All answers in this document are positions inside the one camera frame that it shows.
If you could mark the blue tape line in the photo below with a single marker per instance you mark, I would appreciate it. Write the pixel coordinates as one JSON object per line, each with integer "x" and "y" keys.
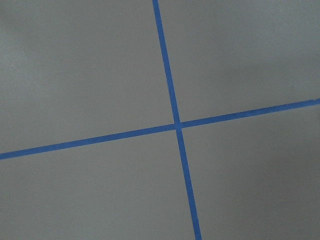
{"x": 167, "y": 67}
{"x": 75, "y": 143}

